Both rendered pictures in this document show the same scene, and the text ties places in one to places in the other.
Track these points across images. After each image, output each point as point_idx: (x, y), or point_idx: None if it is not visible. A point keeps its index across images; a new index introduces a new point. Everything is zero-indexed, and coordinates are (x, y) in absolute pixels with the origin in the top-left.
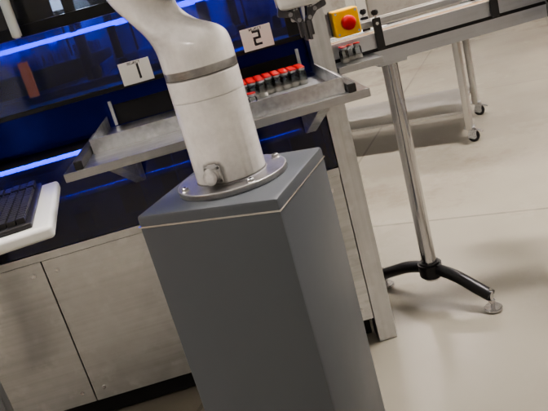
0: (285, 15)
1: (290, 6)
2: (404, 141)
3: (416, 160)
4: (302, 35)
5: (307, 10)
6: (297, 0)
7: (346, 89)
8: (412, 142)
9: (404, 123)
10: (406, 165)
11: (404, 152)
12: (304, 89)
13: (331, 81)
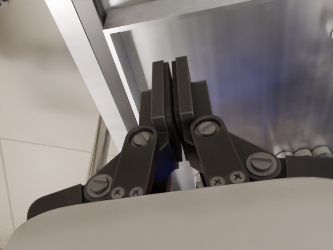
0: (294, 165)
1: (268, 192)
2: (98, 156)
3: (93, 140)
4: (198, 82)
5: (148, 170)
6: (207, 225)
7: (99, 2)
8: (90, 155)
9: (91, 172)
10: (104, 136)
11: (102, 147)
12: (216, 4)
13: (135, 21)
